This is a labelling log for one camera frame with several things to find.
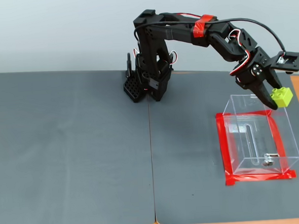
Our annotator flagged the black perforated mount block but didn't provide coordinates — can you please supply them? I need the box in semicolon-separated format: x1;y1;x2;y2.
122;74;150;105

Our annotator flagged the red tape strip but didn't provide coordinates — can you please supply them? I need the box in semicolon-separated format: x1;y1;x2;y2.
215;108;276;120
266;113;291;176
224;169;297;187
214;111;237;188

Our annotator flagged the black clamp handle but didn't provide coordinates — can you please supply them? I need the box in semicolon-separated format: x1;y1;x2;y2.
124;52;134;79

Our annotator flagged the black square wrist camera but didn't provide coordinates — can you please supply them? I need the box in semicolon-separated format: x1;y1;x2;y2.
270;50;299;76

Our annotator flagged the long red white servo wire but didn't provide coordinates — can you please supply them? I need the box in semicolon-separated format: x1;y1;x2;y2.
177;10;202;21

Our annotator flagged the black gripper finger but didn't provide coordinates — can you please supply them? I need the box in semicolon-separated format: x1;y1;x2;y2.
263;66;283;91
238;63;278;113

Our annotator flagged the gray table mat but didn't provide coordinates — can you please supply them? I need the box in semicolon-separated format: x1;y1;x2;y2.
145;61;299;224
0;63;157;224

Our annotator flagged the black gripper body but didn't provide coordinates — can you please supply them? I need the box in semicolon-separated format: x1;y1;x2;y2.
234;46;275;85

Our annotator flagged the silver metal latch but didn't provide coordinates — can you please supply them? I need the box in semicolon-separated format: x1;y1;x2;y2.
262;152;281;168

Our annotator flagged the black camera cable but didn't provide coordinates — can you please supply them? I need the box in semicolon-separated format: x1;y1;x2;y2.
133;13;287;64

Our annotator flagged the red tape band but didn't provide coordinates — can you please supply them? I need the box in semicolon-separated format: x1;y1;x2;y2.
191;13;218;39

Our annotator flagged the transparent acrylic box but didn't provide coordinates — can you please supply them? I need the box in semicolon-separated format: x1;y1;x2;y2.
221;90;299;179

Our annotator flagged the red white gripper servo wire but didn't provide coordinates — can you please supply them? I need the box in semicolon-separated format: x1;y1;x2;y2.
226;28;253;77

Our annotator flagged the short red white servo wire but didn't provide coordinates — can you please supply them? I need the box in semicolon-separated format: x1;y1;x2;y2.
168;50;179;65

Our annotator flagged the green lego block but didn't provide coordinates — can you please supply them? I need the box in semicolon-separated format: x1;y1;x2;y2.
270;86;295;108

